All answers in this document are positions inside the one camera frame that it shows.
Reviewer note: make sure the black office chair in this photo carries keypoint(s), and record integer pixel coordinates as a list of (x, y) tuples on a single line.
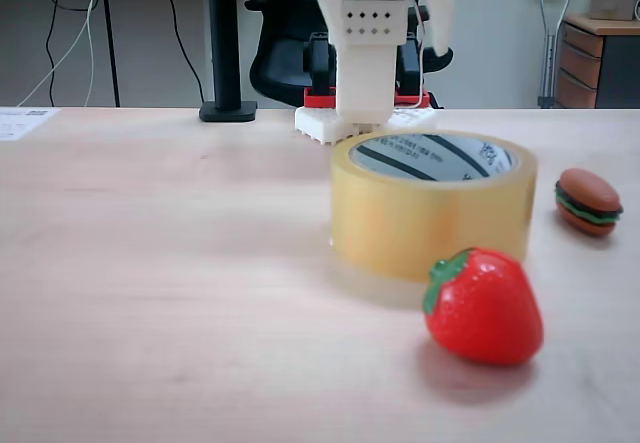
[(280, 63)]

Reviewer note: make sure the red toy strawberry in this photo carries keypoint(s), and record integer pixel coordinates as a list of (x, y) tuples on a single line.
[(485, 313)]

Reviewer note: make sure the grey metal crutch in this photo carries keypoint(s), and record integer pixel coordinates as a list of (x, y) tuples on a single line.
[(550, 53)]

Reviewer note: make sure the white printed paper sheet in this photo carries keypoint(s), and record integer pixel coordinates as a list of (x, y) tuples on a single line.
[(20, 123)]

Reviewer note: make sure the brown drawer cabinet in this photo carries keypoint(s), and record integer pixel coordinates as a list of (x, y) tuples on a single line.
[(580, 68)]

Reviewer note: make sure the black pole with clamp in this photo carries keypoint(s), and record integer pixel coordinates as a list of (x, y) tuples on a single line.
[(224, 38)]

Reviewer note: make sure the brown toy hamburger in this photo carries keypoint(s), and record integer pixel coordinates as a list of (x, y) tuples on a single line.
[(587, 198)]

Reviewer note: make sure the yellowish packing tape roll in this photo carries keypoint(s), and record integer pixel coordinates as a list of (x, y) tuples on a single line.
[(425, 223)]

